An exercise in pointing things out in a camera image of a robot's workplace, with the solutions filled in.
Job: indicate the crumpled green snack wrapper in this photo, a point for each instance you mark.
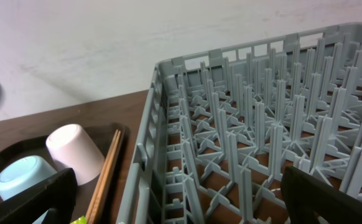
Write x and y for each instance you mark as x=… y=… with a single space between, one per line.
x=80 y=220

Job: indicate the light blue cup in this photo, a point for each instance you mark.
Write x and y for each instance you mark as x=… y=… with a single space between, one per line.
x=22 y=174

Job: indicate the grey dishwasher rack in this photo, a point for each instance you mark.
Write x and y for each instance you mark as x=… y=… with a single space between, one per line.
x=221 y=127

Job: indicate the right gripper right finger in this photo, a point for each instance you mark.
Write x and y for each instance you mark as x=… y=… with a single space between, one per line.
x=305 y=197

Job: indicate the pink cup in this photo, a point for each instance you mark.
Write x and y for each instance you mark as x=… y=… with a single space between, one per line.
x=71 y=147

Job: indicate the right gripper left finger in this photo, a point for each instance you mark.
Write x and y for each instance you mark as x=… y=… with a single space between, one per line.
x=54 y=197

